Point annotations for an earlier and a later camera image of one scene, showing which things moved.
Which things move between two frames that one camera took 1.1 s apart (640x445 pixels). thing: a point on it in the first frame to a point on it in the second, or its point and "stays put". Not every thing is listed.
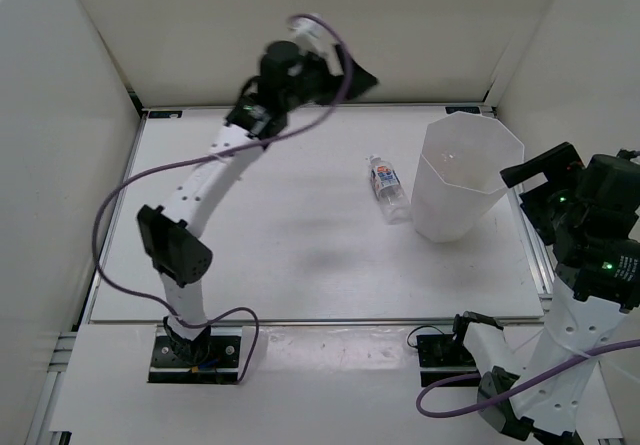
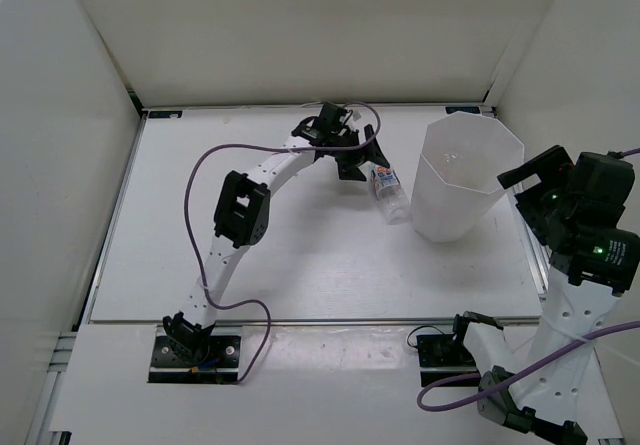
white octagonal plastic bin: [458, 180] stays put
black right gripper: [560, 161] stays put
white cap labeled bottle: [389, 190] stays put
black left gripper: [361, 81] to [350, 170]
